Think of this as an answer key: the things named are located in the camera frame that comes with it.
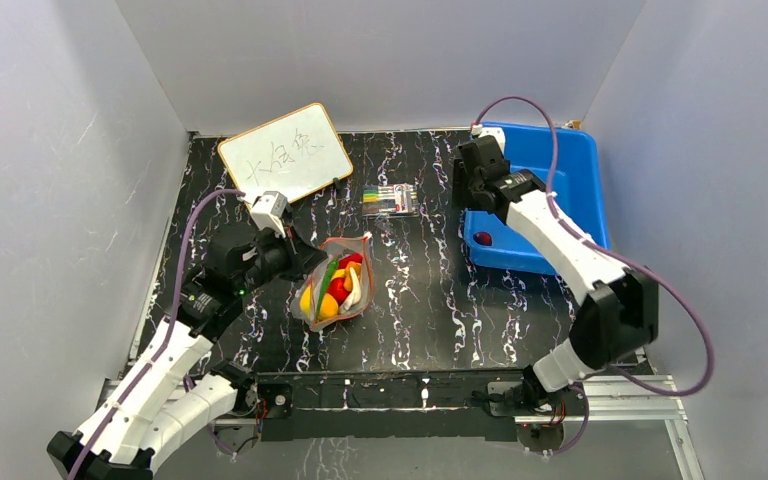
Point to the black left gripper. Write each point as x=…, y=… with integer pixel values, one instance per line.
x=302, y=258

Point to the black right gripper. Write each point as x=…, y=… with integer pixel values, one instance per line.
x=466, y=183

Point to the green vegetable toy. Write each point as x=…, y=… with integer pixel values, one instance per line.
x=327, y=277

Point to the red strawberry toy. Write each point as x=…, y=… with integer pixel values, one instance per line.
x=338, y=290

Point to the clear zip top bag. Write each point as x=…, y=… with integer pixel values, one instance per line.
x=336, y=248

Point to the orange slice toy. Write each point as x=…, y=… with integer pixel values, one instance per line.
x=352, y=277

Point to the red chili pepper toy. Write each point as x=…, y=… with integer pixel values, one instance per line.
x=346, y=260

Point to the white garlic toy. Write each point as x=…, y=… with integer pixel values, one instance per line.
x=353, y=298

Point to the yellow banana toy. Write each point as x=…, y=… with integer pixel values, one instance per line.
x=306, y=303

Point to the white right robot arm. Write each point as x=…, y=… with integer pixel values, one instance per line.
x=617, y=304

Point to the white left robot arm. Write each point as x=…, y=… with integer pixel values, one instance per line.
x=138, y=427

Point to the dark red plum toy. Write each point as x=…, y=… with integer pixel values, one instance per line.
x=483, y=238

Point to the marker pen pack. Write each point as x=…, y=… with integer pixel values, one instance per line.
x=389, y=200

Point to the yellow orange fruit toy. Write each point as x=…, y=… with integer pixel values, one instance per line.
x=329, y=307

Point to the yellow framed whiteboard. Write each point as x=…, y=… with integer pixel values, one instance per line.
x=297, y=154

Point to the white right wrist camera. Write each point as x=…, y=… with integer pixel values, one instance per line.
x=480, y=131

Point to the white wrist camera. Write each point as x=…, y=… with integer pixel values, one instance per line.
x=272, y=212
x=480, y=131

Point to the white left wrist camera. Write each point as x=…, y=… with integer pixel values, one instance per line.
x=272, y=212

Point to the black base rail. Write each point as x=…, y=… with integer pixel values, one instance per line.
x=285, y=406

